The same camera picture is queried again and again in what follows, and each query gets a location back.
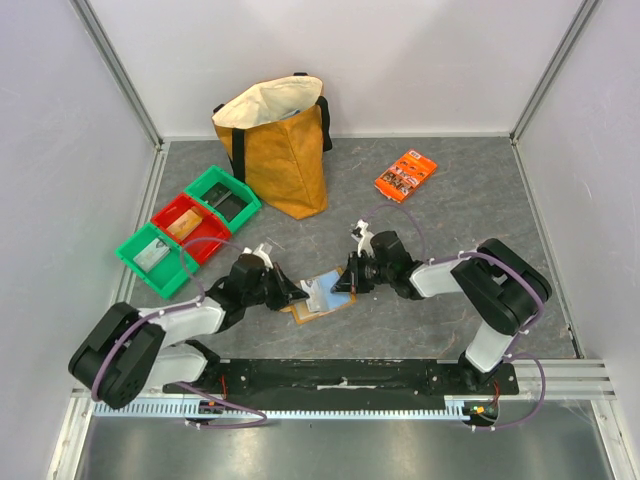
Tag slotted cable duct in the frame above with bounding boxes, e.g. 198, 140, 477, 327
93, 397, 470, 421

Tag green bin near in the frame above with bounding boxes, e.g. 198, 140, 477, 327
115, 223, 199, 299

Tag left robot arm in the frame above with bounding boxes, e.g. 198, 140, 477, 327
68, 250, 309, 409

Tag green bin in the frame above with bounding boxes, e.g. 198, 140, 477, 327
185, 166, 262, 234
115, 223, 199, 299

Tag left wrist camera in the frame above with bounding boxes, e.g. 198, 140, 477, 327
243, 242, 274, 269

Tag red bin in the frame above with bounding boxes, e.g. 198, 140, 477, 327
151, 193, 231, 265

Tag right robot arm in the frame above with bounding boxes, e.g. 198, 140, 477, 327
331, 231, 552, 394

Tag orange screw box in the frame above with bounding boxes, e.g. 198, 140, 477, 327
374, 149, 438, 204

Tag black card in bin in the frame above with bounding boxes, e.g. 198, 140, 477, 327
202, 183, 247, 222

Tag grey card in bin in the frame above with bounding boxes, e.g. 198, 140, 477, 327
133, 238, 170, 272

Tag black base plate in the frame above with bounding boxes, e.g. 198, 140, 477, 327
193, 359, 519, 396

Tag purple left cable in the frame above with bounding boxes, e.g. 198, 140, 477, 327
90, 237, 269, 430

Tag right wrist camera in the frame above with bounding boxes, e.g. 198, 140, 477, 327
351, 219, 374, 257

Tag green bin far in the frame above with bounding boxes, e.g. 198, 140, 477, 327
185, 166, 262, 234

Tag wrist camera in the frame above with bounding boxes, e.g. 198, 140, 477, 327
243, 242, 274, 269
351, 219, 374, 257

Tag grey white card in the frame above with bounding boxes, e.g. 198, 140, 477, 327
300, 277, 329, 313

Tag brown paper tote bag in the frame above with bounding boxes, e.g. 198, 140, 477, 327
211, 72, 333, 220

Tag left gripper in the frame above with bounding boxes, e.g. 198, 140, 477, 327
243, 262, 308, 311

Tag yellow leather card holder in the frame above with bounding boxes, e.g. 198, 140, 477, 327
282, 267, 356, 325

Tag tan card in bin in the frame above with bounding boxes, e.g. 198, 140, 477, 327
167, 208, 202, 240

